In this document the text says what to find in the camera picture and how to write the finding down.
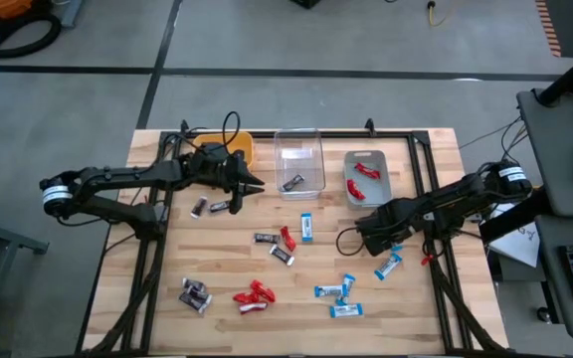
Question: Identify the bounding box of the black support beam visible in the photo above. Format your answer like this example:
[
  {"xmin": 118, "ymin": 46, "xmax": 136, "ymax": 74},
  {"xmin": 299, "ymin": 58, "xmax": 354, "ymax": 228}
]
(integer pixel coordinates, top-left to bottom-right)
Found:
[{"xmin": 477, "ymin": 188, "xmax": 552, "ymax": 246}]

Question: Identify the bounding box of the black floor cable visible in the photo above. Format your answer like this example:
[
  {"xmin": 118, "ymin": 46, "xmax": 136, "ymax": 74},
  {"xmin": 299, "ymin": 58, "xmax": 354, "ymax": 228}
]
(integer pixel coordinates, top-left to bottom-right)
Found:
[{"xmin": 459, "ymin": 116, "xmax": 522, "ymax": 150}]

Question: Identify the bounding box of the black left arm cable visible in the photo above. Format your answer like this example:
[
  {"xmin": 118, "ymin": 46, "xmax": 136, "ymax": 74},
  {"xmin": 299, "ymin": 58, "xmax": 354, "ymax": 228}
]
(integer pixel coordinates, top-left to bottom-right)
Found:
[{"xmin": 221, "ymin": 110, "xmax": 243, "ymax": 151}]

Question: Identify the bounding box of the black pole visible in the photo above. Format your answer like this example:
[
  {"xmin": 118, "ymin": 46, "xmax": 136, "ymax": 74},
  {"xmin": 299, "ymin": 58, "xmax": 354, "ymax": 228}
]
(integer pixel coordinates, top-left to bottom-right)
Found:
[{"xmin": 536, "ymin": 40, "xmax": 573, "ymax": 107}]

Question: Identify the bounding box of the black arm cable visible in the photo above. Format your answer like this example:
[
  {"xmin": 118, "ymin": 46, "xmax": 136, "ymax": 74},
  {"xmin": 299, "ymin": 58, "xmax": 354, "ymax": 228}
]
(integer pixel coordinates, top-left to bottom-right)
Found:
[
  {"xmin": 221, "ymin": 110, "xmax": 243, "ymax": 151},
  {"xmin": 335, "ymin": 227, "xmax": 367, "ymax": 258}
]

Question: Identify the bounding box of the grey desk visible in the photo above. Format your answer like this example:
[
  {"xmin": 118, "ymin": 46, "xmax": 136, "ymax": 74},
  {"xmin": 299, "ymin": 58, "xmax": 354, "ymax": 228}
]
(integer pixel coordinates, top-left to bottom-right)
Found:
[
  {"xmin": 533, "ymin": 213, "xmax": 573, "ymax": 341},
  {"xmin": 515, "ymin": 87, "xmax": 573, "ymax": 221}
]

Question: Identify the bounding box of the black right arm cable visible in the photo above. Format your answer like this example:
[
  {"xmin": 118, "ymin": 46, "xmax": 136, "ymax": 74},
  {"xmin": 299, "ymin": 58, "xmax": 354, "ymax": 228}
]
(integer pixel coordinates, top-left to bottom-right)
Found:
[{"xmin": 335, "ymin": 227, "xmax": 367, "ymax": 258}]

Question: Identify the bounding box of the yellow extension cable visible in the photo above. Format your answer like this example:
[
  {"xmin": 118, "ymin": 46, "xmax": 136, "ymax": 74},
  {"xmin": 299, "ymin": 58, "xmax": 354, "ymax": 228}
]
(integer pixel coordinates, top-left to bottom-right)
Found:
[{"xmin": 426, "ymin": 0, "xmax": 456, "ymax": 28}]

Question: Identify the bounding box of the yellow plastic bin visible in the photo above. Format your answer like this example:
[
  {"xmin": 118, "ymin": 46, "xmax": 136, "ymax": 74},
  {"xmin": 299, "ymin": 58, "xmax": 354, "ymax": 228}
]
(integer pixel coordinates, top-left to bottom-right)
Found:
[{"xmin": 191, "ymin": 131, "xmax": 256, "ymax": 169}]

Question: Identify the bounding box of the clear plastic bin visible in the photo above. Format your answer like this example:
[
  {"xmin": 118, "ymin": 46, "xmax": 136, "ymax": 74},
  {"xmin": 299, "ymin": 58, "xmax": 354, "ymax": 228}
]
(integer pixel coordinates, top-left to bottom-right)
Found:
[{"xmin": 273, "ymin": 127, "xmax": 327, "ymax": 201}]

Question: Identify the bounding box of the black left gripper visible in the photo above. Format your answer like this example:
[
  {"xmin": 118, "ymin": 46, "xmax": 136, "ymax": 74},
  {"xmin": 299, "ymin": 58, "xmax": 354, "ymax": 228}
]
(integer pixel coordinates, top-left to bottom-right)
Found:
[{"xmin": 186, "ymin": 142, "xmax": 267, "ymax": 216}]

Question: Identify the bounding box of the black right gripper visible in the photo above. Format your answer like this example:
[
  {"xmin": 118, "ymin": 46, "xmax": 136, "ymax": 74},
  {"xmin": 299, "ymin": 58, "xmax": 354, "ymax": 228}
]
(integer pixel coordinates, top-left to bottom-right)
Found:
[{"xmin": 355, "ymin": 201, "xmax": 420, "ymax": 258}]

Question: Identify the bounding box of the orange vacuum cleaner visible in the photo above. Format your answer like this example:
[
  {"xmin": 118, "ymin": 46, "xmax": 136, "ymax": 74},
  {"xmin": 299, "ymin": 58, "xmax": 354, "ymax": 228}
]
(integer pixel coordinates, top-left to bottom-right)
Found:
[{"xmin": 0, "ymin": 0, "xmax": 35, "ymax": 21}]

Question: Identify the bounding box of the grey box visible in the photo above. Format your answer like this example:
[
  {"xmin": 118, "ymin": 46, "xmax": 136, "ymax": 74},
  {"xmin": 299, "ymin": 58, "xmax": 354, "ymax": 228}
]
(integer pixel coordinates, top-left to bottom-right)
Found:
[{"xmin": 59, "ymin": 0, "xmax": 85, "ymax": 30}]

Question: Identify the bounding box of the grey plastic bin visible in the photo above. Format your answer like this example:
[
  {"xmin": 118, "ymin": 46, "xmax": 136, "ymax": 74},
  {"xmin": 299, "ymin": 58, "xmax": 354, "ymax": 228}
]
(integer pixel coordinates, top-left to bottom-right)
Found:
[{"xmin": 343, "ymin": 149, "xmax": 393, "ymax": 209}]

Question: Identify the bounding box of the black vacuum hose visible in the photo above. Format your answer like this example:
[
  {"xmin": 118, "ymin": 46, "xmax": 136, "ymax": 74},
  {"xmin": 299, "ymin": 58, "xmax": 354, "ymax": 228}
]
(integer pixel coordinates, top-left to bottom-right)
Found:
[{"xmin": 0, "ymin": 10, "xmax": 64, "ymax": 60}]

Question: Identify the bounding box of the white paper sheet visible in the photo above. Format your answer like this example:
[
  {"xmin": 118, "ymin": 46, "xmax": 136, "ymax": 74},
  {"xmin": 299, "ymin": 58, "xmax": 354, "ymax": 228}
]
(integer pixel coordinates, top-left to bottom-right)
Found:
[{"xmin": 486, "ymin": 201, "xmax": 542, "ymax": 269}]

